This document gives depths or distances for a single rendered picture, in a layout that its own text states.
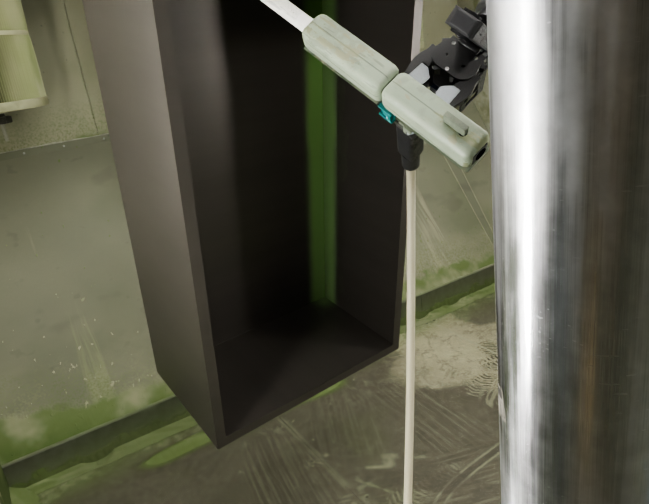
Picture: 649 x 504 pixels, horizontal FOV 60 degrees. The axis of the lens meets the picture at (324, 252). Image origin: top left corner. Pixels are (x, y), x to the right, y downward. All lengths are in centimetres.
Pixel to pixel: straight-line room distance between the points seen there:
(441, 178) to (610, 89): 277
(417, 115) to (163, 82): 44
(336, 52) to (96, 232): 171
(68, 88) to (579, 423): 236
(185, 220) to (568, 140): 86
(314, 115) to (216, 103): 31
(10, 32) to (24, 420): 128
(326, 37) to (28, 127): 182
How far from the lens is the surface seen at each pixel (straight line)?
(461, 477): 188
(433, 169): 304
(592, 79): 28
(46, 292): 231
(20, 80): 216
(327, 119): 162
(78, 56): 254
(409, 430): 113
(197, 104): 142
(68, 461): 226
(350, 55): 81
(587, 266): 30
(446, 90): 83
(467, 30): 79
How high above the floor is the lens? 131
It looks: 20 degrees down
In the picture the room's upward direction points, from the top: 8 degrees counter-clockwise
